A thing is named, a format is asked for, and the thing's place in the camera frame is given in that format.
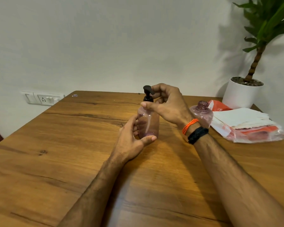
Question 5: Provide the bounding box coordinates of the white wall socket plate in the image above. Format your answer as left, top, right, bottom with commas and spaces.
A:
21, 91, 66, 107

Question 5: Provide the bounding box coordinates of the person's right hand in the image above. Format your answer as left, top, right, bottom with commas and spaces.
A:
141, 83, 200, 130

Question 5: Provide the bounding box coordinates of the green potted plant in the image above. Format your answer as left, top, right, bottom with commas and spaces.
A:
232, 0, 284, 83

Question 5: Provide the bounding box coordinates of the pink plastic bottle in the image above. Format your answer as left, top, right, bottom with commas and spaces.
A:
137, 101, 160, 140

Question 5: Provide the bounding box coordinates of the white plant pot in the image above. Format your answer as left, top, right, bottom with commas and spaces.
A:
222, 77, 264, 109

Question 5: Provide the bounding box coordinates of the pink bottle with liquid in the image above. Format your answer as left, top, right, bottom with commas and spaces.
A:
189, 100, 214, 129

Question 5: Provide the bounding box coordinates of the orange thread wristband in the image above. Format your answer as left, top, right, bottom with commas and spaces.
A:
181, 118, 200, 136

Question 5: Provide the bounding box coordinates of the orange white plastic tissue pack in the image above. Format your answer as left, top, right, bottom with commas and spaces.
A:
208, 100, 284, 144

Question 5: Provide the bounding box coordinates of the stack of white tissues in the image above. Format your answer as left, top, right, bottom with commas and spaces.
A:
213, 108, 276, 130

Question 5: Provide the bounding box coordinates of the person's left hand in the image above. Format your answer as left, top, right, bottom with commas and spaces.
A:
110, 115, 157, 163

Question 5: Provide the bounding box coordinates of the black braided wristband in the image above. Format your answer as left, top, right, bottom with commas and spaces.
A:
187, 126, 209, 145

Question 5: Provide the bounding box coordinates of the person's left forearm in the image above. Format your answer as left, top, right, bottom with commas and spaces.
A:
58, 154, 131, 227

